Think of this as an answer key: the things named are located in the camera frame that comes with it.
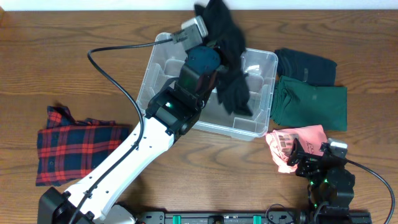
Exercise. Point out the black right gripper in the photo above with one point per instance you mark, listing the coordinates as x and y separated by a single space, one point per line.
310 160

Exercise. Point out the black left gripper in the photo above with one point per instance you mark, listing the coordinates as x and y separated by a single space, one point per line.
216 50

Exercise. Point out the black garment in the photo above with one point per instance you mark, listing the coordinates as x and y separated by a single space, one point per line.
228 38

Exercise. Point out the clear plastic storage bin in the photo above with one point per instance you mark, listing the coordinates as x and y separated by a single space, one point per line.
260 66

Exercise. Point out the red navy plaid shirt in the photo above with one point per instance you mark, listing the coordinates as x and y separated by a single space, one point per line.
69 149

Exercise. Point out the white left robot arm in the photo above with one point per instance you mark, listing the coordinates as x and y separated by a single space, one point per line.
170 114

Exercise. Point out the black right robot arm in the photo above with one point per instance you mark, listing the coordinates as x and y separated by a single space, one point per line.
330 185

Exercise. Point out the pink printed folded garment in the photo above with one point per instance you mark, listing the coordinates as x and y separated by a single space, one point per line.
281 144

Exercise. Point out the dark green folded garment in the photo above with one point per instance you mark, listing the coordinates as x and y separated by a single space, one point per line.
298 104

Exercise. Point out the dark navy folded garment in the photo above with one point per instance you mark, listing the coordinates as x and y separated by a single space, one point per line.
308 68

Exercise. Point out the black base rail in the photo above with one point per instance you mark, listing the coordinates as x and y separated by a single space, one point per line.
272 216

